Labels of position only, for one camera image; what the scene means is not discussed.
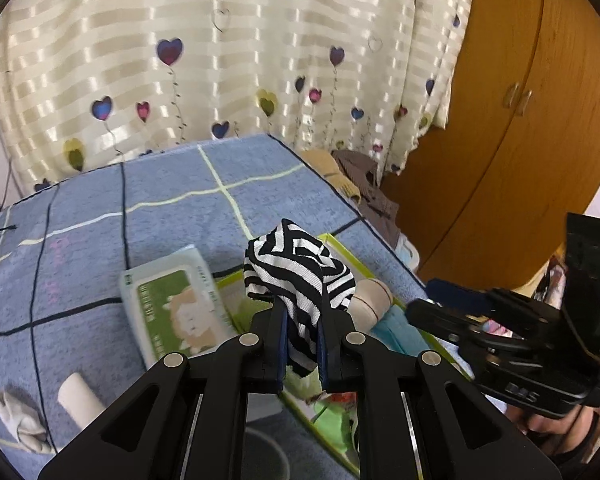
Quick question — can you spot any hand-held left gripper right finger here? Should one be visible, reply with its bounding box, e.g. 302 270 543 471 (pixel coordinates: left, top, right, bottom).
316 310 563 480

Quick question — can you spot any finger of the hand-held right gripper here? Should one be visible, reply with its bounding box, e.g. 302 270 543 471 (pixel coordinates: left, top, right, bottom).
405 299 531 361
424 279 563 341

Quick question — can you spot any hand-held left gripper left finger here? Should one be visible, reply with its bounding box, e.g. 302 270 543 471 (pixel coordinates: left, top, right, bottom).
37 305 287 480

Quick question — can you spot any beige sock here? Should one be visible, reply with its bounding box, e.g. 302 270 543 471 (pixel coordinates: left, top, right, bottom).
350 279 394 331

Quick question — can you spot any white box with green rim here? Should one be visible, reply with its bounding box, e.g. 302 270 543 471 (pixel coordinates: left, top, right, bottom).
215 232 476 478

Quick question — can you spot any black white striped cloth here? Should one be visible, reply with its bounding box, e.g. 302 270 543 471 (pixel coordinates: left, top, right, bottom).
243 218 357 377

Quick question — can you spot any person's right hand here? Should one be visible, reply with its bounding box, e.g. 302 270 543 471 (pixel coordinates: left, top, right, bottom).
505 400 588 456

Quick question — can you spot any folded light blue towel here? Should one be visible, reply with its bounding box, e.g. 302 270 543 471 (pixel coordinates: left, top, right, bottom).
370 307 431 356

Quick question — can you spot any white plastic bin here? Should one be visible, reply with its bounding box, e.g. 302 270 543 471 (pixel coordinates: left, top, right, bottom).
395 237 421 271

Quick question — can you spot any round clear plastic container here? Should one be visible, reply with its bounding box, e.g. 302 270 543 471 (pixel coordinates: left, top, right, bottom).
245 430 291 480

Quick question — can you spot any green white wet wipes pack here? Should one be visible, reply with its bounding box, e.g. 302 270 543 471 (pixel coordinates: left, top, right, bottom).
118 245 238 361

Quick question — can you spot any brown garment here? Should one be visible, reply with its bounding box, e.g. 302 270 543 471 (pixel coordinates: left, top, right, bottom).
330 149 401 248

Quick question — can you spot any wooden wardrobe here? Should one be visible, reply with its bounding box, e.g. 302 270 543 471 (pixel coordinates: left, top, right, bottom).
380 0 600 286

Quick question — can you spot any tan garment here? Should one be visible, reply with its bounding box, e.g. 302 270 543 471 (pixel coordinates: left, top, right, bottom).
300 149 361 201

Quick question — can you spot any white rolled cloth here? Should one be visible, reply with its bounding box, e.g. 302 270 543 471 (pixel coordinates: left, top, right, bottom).
57 372 103 431

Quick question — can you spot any blue checked bedsheet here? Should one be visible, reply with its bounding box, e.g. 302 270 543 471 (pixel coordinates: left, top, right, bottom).
0 132 426 480

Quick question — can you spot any grey white sock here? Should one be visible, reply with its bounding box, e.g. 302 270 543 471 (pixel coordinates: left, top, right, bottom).
0 387 48 453

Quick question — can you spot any heart print striped curtain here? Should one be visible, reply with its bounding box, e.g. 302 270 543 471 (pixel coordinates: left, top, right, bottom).
0 0 478 193

